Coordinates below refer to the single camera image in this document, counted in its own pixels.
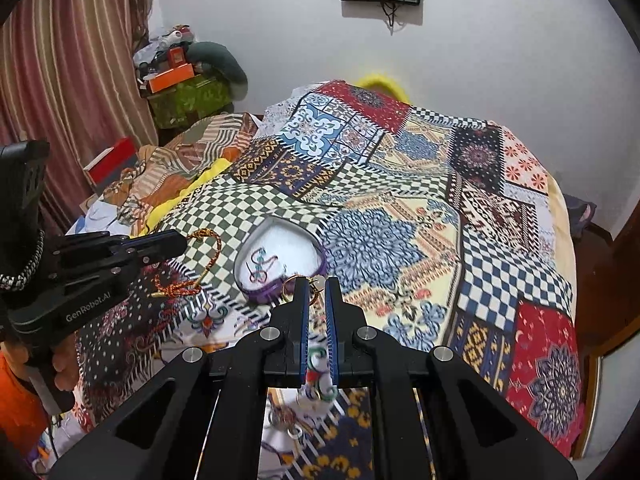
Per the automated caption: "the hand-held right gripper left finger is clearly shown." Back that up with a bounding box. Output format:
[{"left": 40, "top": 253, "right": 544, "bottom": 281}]
[{"left": 47, "top": 277, "right": 312, "bottom": 480}]

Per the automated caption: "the orange flat box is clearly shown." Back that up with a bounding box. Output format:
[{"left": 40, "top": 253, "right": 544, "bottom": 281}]
[{"left": 145, "top": 62, "right": 196, "bottom": 95}]

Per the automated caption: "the person's left hand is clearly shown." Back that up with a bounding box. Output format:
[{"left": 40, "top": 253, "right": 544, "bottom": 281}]
[{"left": 50, "top": 337, "right": 81, "bottom": 393}]

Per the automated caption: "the white lace cloth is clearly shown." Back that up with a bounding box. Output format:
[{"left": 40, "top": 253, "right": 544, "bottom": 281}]
[{"left": 257, "top": 82, "right": 323, "bottom": 138}]

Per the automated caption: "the yellow cloth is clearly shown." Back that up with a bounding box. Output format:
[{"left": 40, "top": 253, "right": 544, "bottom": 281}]
[{"left": 145, "top": 157, "right": 232, "bottom": 235}]

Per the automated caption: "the brown striped patterned cloth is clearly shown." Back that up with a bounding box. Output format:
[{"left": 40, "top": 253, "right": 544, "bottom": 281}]
[{"left": 95, "top": 110, "right": 263, "bottom": 231}]

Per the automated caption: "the patchwork printed blanket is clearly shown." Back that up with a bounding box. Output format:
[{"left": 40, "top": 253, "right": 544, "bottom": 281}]
[{"left": 60, "top": 79, "right": 586, "bottom": 480}]

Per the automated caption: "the red box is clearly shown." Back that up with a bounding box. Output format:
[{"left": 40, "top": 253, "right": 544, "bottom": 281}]
[{"left": 81, "top": 136, "right": 138, "bottom": 193}]

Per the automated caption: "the gold hoop earring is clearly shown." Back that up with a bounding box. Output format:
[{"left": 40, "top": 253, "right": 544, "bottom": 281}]
[{"left": 281, "top": 275, "right": 322, "bottom": 307}]

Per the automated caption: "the green camouflage box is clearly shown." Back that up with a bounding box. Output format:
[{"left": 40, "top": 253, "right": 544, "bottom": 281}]
[{"left": 148, "top": 74, "right": 236, "bottom": 131}]

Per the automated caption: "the striped curtain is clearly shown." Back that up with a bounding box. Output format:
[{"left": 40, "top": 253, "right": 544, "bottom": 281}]
[{"left": 0, "top": 0, "right": 161, "bottom": 233}]

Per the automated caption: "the orange sleeve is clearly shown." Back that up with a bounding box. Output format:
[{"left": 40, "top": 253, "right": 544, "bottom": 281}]
[{"left": 0, "top": 352, "right": 53, "bottom": 461}]

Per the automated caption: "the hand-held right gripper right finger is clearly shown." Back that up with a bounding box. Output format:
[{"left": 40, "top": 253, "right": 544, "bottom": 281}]
[{"left": 324, "top": 277, "right": 592, "bottom": 480}]

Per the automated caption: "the dark green pillow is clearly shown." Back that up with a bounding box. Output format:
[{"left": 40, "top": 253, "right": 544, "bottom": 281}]
[{"left": 187, "top": 41, "right": 249, "bottom": 101}]

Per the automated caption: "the purple heart-shaped jewelry box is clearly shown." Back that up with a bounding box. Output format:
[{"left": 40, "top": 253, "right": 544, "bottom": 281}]
[{"left": 234, "top": 216, "right": 329, "bottom": 306}]

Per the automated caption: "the yellow round cushion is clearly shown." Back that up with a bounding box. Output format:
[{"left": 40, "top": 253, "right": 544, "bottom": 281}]
[{"left": 356, "top": 73, "right": 412, "bottom": 102}]

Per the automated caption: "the wooden bed frame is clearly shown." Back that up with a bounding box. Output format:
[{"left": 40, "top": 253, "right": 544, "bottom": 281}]
[{"left": 570, "top": 220, "right": 640, "bottom": 461}]

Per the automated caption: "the silver ring bracelet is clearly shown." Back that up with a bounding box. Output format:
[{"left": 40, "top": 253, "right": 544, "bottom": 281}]
[{"left": 267, "top": 404, "right": 307, "bottom": 443}]

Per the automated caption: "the red orange braided bracelet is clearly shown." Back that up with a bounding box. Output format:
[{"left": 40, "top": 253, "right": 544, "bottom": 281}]
[{"left": 152, "top": 229, "right": 224, "bottom": 302}]

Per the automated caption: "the cream bed sheet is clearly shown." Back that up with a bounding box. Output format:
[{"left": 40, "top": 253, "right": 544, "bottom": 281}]
[{"left": 547, "top": 175, "right": 581, "bottom": 321}]

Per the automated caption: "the pile of small clutter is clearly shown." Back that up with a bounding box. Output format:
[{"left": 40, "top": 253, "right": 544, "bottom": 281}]
[{"left": 132, "top": 24, "right": 201, "bottom": 78}]

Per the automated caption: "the black white braided cord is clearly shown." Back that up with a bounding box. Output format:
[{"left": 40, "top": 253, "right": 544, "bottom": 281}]
[{"left": 0, "top": 227, "right": 47, "bottom": 292}]

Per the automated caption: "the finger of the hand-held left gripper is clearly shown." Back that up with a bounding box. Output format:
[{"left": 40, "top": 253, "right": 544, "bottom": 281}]
[
  {"left": 59, "top": 249, "right": 187, "bottom": 303},
  {"left": 50, "top": 229, "right": 189, "bottom": 262}
]

